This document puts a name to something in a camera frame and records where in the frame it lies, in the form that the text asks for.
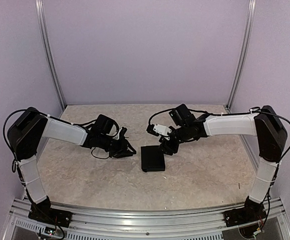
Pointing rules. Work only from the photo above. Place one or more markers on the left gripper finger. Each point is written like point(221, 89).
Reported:
point(119, 155)
point(130, 149)

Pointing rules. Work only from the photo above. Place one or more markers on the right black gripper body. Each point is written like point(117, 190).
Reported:
point(168, 146)

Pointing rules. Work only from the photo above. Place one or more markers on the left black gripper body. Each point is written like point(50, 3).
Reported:
point(116, 147)

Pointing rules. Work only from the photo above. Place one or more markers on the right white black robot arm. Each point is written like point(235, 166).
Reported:
point(262, 123)

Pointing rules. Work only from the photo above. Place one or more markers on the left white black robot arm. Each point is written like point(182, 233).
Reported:
point(26, 133)

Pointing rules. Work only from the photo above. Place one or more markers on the small circuit board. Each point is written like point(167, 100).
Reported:
point(47, 231)

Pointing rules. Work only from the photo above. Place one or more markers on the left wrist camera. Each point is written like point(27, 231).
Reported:
point(121, 134)

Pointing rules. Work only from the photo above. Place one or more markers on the front aluminium frame rail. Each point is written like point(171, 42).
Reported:
point(88, 223)

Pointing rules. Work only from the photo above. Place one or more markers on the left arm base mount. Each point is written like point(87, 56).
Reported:
point(44, 213)

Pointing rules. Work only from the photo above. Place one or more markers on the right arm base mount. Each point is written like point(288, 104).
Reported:
point(250, 212)

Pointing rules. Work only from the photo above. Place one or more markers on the right vertical aluminium post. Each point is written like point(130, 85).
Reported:
point(243, 53)

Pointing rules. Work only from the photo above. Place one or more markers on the vertical aluminium post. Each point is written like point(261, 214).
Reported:
point(48, 53)
point(243, 53)

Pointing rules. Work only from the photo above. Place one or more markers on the left vertical aluminium post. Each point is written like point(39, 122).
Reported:
point(48, 53)

